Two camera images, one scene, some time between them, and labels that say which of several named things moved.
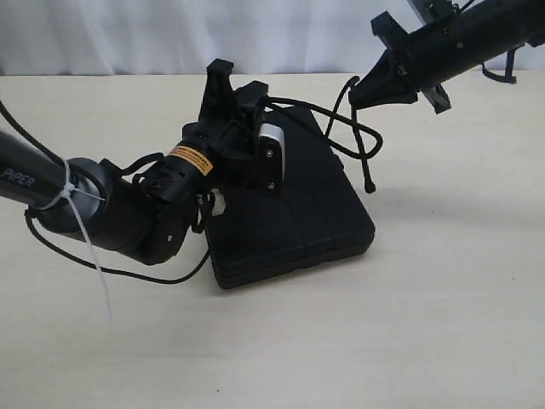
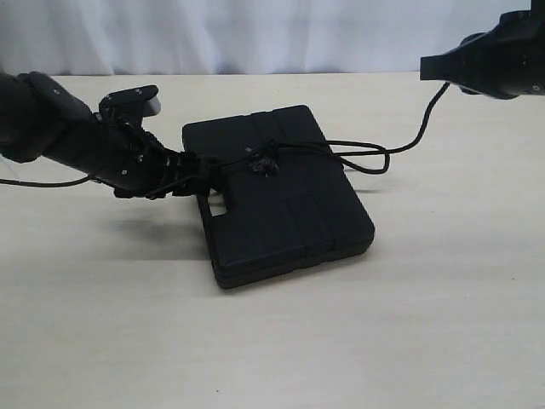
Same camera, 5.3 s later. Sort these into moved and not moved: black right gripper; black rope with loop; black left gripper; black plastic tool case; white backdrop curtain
Moved: black rope with loop; black right gripper; black left gripper
Not moved: black plastic tool case; white backdrop curtain
